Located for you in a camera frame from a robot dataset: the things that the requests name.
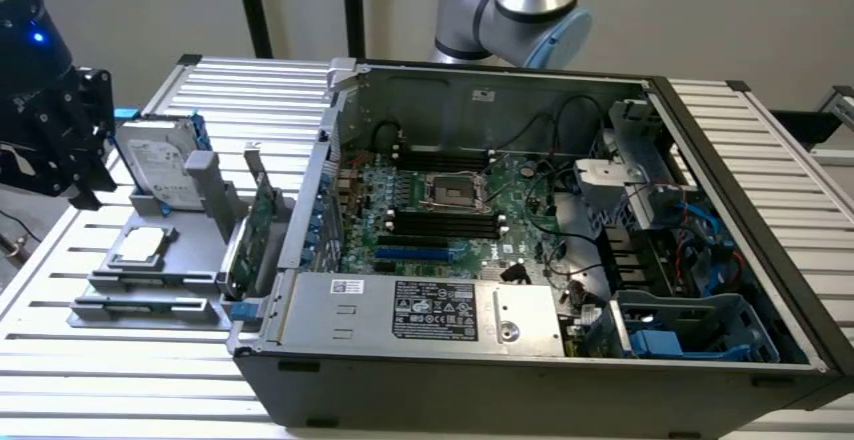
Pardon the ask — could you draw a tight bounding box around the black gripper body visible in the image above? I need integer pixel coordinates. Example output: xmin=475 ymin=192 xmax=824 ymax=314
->
xmin=0 ymin=0 xmax=114 ymax=134

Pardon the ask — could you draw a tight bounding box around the blue expansion slot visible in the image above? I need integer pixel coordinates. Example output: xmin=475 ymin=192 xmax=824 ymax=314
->
xmin=375 ymin=246 xmax=450 ymax=262

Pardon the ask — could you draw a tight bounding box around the black expansion slot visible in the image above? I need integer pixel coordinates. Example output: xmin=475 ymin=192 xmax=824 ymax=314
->
xmin=371 ymin=261 xmax=449 ymax=275

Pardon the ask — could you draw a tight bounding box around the black RAM slot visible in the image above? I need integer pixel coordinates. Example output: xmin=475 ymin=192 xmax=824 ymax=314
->
xmin=385 ymin=222 xmax=503 ymax=233
xmin=383 ymin=229 xmax=502 ymax=240
xmin=395 ymin=162 xmax=497 ymax=172
xmin=397 ymin=149 xmax=497 ymax=159
xmin=397 ymin=142 xmax=497 ymax=152
xmin=387 ymin=208 xmax=503 ymax=219
xmin=395 ymin=156 xmax=497 ymax=166
xmin=386 ymin=215 xmax=503 ymax=226

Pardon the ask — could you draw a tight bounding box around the silver hard disk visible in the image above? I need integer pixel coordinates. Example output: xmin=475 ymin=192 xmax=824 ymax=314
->
xmin=114 ymin=109 xmax=214 ymax=212

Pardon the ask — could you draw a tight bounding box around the silver CPU chip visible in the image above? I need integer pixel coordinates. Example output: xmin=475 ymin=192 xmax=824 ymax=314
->
xmin=110 ymin=227 xmax=179 ymax=266

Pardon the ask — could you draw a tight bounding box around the grey plastic parts rack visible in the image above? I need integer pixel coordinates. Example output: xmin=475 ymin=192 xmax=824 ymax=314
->
xmin=63 ymin=148 xmax=299 ymax=332

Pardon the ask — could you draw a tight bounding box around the green graphics card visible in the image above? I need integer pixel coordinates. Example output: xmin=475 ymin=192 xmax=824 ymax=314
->
xmin=222 ymin=140 xmax=283 ymax=297

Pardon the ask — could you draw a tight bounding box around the black stand pole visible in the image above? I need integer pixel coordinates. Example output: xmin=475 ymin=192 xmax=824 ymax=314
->
xmin=230 ymin=0 xmax=276 ymax=60
xmin=342 ymin=0 xmax=370 ymax=60

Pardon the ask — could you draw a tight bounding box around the silver power supply unit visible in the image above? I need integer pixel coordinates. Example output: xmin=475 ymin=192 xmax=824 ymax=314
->
xmin=278 ymin=272 xmax=569 ymax=360

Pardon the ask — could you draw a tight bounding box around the green motherboard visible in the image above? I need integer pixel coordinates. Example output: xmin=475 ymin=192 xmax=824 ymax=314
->
xmin=331 ymin=149 xmax=577 ymax=287

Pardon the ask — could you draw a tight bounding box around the black open PC case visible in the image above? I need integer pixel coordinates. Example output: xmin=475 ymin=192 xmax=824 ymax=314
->
xmin=226 ymin=57 xmax=854 ymax=440

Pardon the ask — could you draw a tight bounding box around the silver metal disk bay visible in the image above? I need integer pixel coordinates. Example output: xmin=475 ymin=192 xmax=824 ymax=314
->
xmin=571 ymin=98 xmax=703 ymax=234

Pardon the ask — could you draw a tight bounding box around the blue plastic drive caddy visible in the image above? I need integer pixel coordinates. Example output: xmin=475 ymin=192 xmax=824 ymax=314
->
xmin=607 ymin=288 xmax=784 ymax=362

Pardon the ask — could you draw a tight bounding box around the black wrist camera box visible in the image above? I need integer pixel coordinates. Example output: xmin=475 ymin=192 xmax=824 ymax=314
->
xmin=74 ymin=66 xmax=114 ymax=114

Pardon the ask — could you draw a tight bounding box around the thin black cable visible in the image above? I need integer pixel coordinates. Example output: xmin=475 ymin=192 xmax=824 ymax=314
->
xmin=0 ymin=209 xmax=30 ymax=262

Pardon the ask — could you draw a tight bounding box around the short black wire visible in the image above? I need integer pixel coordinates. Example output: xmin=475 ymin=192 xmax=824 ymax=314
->
xmin=371 ymin=119 xmax=403 ymax=149

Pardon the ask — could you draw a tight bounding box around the CPU socket with metal frame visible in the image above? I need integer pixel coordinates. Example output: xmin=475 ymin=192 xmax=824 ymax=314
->
xmin=417 ymin=171 xmax=487 ymax=210

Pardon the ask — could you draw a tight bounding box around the black looped wire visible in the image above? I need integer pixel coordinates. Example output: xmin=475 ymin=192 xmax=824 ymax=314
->
xmin=531 ymin=93 xmax=607 ymax=157

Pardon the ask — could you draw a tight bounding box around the red thin wire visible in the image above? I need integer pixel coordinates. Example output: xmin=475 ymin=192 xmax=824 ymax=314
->
xmin=669 ymin=232 xmax=747 ymax=281

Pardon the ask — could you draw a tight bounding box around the blue data wire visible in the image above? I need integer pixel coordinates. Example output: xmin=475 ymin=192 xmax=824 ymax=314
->
xmin=669 ymin=198 xmax=743 ymax=294

